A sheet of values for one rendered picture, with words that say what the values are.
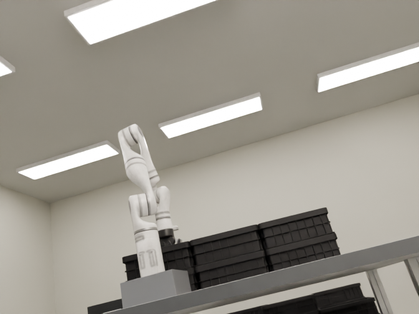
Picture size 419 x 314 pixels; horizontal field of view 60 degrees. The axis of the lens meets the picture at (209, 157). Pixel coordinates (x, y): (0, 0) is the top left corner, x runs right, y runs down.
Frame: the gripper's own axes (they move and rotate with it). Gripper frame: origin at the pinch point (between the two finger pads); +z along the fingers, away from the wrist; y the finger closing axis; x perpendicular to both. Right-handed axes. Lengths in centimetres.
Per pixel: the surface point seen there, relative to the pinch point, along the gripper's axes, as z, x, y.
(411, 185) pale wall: -62, 350, 222
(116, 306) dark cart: 11, 137, -97
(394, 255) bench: 17, -56, 78
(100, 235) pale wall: -97, 344, -217
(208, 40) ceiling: -187, 103, 31
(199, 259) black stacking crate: 2.8, -8.3, 15.8
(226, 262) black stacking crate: 6.3, -8.2, 26.6
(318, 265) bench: 15, -56, 59
